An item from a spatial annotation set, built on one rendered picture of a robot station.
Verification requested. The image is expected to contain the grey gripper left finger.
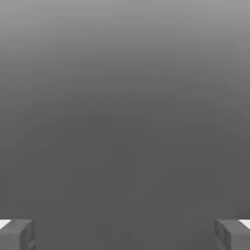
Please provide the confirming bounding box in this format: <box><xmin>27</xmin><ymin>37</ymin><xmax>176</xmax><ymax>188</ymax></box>
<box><xmin>0</xmin><ymin>219</ymin><xmax>37</xmax><ymax>250</ymax></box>

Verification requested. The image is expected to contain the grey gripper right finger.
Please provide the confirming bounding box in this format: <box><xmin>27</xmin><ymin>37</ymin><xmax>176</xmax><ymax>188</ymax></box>
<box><xmin>213</xmin><ymin>219</ymin><xmax>250</xmax><ymax>250</ymax></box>

